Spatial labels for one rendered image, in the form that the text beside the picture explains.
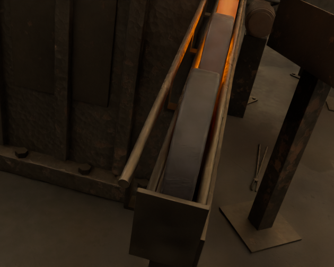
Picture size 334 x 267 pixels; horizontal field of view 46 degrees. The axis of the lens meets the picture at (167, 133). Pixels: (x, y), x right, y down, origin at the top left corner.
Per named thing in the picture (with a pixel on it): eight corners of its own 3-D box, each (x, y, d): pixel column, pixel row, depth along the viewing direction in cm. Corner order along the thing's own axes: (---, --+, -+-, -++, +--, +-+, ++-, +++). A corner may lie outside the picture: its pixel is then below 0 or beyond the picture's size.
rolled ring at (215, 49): (239, -6, 60) (218, -10, 61) (227, 58, 47) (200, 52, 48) (215, 88, 73) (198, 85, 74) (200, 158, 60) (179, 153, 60)
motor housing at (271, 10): (219, 115, 190) (249, 5, 161) (222, 97, 208) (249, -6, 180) (245, 122, 188) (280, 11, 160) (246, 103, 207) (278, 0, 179)
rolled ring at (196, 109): (227, 44, 47) (200, 38, 47) (207, 143, 33) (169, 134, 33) (199, 152, 59) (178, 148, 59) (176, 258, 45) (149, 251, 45)
